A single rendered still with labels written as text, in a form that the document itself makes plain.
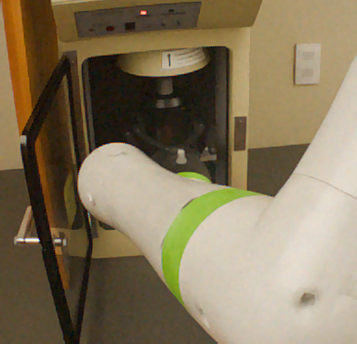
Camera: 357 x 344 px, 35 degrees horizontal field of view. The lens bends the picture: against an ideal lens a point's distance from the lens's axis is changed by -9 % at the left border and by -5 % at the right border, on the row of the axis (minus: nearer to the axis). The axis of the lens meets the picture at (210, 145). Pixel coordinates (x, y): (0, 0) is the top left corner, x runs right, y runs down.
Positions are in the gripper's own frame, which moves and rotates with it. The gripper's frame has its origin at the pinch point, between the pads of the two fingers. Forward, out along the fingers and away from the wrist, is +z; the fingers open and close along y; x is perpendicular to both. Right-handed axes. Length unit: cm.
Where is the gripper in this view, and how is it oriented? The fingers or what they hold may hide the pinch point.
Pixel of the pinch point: (166, 122)
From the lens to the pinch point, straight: 112.1
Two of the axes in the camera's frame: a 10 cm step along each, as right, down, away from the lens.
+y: -9.9, 0.9, -1.4
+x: 0.1, 8.8, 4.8
